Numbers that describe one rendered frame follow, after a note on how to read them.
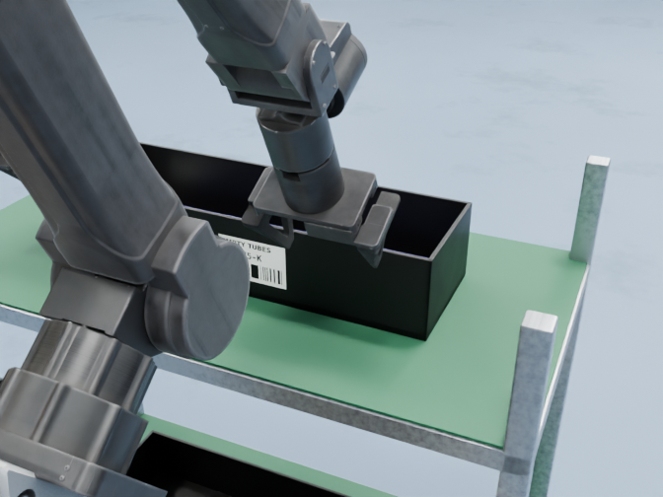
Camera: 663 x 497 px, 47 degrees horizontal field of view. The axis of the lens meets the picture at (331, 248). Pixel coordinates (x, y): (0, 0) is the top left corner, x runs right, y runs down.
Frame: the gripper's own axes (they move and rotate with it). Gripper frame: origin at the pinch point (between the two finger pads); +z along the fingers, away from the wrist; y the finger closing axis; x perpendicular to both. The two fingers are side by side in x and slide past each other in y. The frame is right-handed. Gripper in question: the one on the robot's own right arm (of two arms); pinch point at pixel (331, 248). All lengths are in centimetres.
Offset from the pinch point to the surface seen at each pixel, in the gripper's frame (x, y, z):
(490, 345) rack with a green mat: -4.9, -14.8, 21.2
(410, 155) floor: -214, 84, 231
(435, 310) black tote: -6.7, -7.5, 19.1
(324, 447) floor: -24, 38, 137
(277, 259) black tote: -5.8, 12.4, 14.3
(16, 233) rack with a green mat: -4, 58, 21
